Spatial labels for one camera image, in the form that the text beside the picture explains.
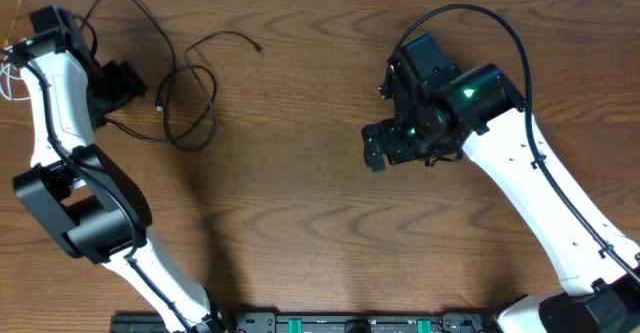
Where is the white usb cable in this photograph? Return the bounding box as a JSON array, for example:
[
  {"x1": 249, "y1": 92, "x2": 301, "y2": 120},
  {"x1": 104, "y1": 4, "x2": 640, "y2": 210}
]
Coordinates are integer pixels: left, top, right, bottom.
[{"x1": 0, "y1": 45, "x2": 31, "y2": 103}]

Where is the black usb cable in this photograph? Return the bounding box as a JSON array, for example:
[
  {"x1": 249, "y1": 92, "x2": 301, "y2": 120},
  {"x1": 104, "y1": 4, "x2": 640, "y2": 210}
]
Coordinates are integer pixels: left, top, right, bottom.
[{"x1": 74, "y1": 0, "x2": 265, "y2": 153}]

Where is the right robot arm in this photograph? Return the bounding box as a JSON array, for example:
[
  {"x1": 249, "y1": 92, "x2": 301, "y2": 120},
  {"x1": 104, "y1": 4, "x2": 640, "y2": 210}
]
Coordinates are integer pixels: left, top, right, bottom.
[{"x1": 362, "y1": 34, "x2": 639, "y2": 332}]

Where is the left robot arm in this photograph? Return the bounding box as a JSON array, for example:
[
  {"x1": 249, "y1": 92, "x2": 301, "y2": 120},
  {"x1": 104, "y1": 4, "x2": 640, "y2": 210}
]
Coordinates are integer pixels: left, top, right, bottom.
[{"x1": 7, "y1": 6, "x2": 224, "y2": 332}]

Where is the right camera black cable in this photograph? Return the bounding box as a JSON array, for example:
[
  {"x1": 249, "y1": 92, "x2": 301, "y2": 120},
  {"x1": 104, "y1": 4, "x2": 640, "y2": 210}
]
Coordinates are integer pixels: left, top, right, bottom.
[{"x1": 384, "y1": 2, "x2": 640, "y2": 279}]

